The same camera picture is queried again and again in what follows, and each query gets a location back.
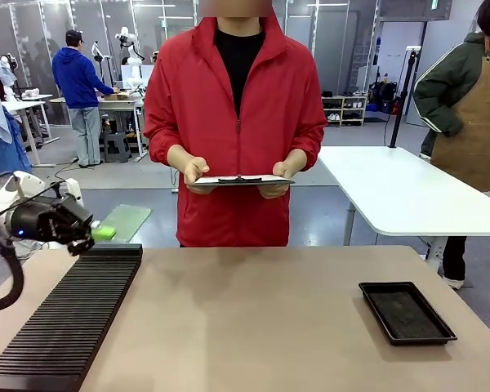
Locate grey background work table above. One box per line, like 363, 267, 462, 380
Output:
48, 95, 149, 163

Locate white background desk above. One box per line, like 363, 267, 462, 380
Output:
1, 93, 60, 169

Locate person's right hand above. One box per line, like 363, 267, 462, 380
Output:
167, 145, 211, 196

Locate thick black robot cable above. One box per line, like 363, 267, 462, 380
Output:
0, 220, 26, 313

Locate black plastic tray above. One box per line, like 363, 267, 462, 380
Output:
358, 280, 459, 347

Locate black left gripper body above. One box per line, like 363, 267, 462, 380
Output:
9, 194, 95, 247

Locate person's right forearm red sleeve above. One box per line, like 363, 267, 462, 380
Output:
143, 118, 181, 167

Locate black slotted PCB rack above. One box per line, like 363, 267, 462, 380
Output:
0, 243, 144, 392

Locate black pole with white head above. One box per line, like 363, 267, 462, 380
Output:
387, 45, 422, 149

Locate grey step stool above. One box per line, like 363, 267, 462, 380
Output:
102, 131, 132, 164

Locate black equipment bags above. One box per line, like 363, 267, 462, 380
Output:
368, 72, 402, 115

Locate person in brown apron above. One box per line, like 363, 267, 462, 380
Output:
412, 0, 490, 291

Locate black clipboard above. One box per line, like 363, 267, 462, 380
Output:
189, 175, 296, 189

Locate person's left forearm red sleeve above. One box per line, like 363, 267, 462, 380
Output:
296, 118, 330, 167

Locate wooden shoe shelf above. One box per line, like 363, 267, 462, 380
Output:
321, 95, 369, 128

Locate person in red jacket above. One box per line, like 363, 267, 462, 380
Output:
143, 0, 330, 249

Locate person's left hand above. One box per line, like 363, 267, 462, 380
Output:
258, 149, 312, 201

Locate person in light blue cloth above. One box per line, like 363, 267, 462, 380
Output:
0, 44, 33, 177

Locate person in blue hoodie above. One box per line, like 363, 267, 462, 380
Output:
51, 29, 116, 170

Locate white rounded table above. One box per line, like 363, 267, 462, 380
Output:
315, 145, 490, 263

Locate brown cardboard box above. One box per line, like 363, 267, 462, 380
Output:
98, 91, 134, 102

